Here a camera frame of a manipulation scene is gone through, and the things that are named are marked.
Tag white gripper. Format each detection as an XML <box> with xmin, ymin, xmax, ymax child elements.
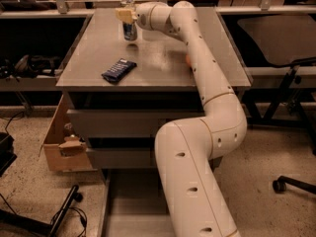
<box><xmin>116</xmin><ymin>2</ymin><xmax>172</xmax><ymax>32</ymax></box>

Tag redbull can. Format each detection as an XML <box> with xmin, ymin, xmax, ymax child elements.
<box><xmin>119</xmin><ymin>0</ymin><xmax>139</xmax><ymax>42</ymax></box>

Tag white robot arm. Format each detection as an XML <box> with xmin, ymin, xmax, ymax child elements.
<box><xmin>116</xmin><ymin>1</ymin><xmax>247</xmax><ymax>237</ymax></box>

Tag grey drawer cabinet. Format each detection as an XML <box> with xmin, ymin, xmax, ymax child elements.
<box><xmin>57</xmin><ymin>4</ymin><xmax>250</xmax><ymax>169</ymax></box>

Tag grey top drawer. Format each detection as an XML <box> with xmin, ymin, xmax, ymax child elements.
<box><xmin>67</xmin><ymin>110</ymin><xmax>204</xmax><ymax>139</ymax></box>

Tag grey drawer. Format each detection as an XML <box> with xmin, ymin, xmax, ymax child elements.
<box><xmin>67</xmin><ymin>110</ymin><xmax>204</xmax><ymax>139</ymax></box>
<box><xmin>98</xmin><ymin>169</ymin><xmax>175</xmax><ymax>237</ymax></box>
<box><xmin>87</xmin><ymin>148</ymin><xmax>156</xmax><ymax>169</ymax></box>

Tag grey middle drawer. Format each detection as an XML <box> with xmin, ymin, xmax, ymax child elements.
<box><xmin>87</xmin><ymin>148</ymin><xmax>156</xmax><ymax>169</ymax></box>

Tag grey bottom drawer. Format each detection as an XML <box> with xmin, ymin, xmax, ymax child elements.
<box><xmin>98</xmin><ymin>169</ymin><xmax>175</xmax><ymax>237</ymax></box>

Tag dark blue snack bar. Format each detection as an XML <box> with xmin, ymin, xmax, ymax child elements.
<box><xmin>102</xmin><ymin>58</ymin><xmax>137</xmax><ymax>83</ymax></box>

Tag orange fruit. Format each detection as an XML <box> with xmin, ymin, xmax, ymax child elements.
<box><xmin>186</xmin><ymin>54</ymin><xmax>192</xmax><ymax>68</ymax></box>

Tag black headphones on shelf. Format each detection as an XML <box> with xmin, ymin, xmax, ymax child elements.
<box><xmin>0</xmin><ymin>54</ymin><xmax>61</xmax><ymax>79</ymax></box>

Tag cardboard box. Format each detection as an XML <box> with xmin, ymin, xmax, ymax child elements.
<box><xmin>42</xmin><ymin>98</ymin><xmax>93</xmax><ymax>172</ymax></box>

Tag black office chair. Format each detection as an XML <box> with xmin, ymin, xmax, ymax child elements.
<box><xmin>236</xmin><ymin>14</ymin><xmax>316</xmax><ymax>196</ymax></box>

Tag black box at left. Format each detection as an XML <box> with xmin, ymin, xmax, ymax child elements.
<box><xmin>0</xmin><ymin>132</ymin><xmax>17</xmax><ymax>177</ymax></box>

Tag black stand with cables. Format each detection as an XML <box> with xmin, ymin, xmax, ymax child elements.
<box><xmin>0</xmin><ymin>184</ymin><xmax>89</xmax><ymax>237</ymax></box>

